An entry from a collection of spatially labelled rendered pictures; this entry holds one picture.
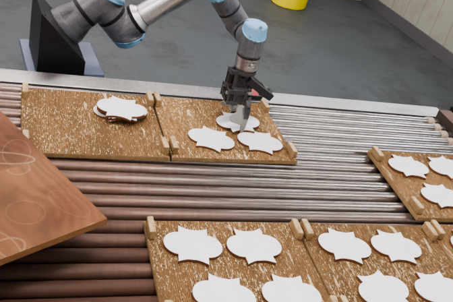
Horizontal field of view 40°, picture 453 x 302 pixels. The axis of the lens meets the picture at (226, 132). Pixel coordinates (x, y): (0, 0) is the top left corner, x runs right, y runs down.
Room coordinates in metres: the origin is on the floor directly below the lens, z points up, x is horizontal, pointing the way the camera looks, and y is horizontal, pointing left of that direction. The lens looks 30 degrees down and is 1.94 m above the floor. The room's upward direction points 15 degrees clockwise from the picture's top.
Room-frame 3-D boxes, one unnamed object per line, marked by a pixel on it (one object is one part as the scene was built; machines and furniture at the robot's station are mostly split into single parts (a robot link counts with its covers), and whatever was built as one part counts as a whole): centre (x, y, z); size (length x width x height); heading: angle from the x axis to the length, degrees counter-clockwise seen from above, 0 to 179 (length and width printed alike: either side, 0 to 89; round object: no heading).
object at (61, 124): (1.57, 0.40, 0.93); 0.41 x 0.35 x 0.02; 114
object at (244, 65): (1.77, 0.00, 1.16); 0.08 x 0.08 x 0.05
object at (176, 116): (1.74, 0.02, 0.93); 0.41 x 0.35 x 0.02; 114
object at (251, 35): (1.78, 0.00, 1.24); 0.09 x 0.08 x 0.11; 30
